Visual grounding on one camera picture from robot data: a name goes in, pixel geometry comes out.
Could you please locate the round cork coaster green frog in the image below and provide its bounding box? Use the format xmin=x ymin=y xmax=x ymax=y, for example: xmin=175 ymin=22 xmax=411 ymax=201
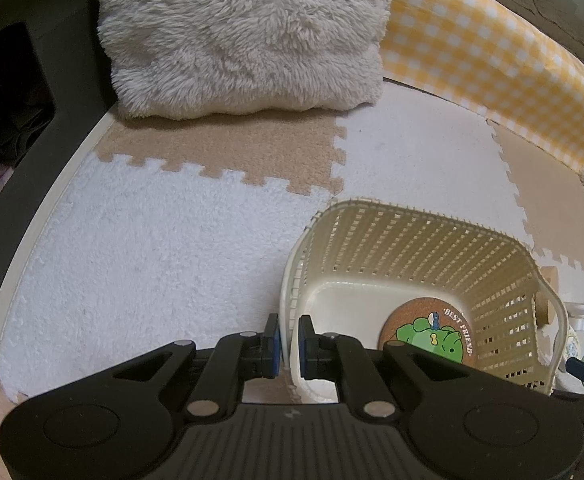
xmin=378 ymin=301 xmax=479 ymax=370

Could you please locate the black cabinet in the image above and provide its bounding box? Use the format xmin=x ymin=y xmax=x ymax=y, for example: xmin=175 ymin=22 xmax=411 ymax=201
xmin=0 ymin=0 xmax=118 ymax=356

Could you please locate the cream plastic lattice basket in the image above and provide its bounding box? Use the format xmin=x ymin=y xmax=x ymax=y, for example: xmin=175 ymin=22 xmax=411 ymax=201
xmin=280 ymin=198 xmax=570 ymax=405

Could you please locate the large fluffy white cushion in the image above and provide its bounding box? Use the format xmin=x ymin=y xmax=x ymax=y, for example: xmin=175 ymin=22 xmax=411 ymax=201
xmin=90 ymin=0 xmax=401 ymax=121

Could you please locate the beige white puzzle floor mat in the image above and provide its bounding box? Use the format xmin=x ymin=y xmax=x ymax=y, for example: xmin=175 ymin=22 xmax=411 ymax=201
xmin=0 ymin=84 xmax=584 ymax=480

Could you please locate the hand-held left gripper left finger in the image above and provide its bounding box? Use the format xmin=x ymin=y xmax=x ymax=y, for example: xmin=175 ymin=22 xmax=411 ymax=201
xmin=92 ymin=313 xmax=281 ymax=421

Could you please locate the yellow white checked cushion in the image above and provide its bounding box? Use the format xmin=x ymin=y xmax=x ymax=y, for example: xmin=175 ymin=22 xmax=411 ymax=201
xmin=380 ymin=0 xmax=584 ymax=173

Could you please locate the small wooden block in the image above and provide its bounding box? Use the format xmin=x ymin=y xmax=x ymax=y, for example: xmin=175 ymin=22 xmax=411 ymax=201
xmin=536 ymin=266 xmax=561 ymax=328

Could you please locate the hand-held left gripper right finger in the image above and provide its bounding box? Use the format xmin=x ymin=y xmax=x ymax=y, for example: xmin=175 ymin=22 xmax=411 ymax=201
xmin=298 ymin=315 xmax=479 ymax=420

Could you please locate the small white dish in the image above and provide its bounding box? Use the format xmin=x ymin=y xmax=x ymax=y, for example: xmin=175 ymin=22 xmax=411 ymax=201
xmin=563 ymin=302 xmax=584 ymax=332

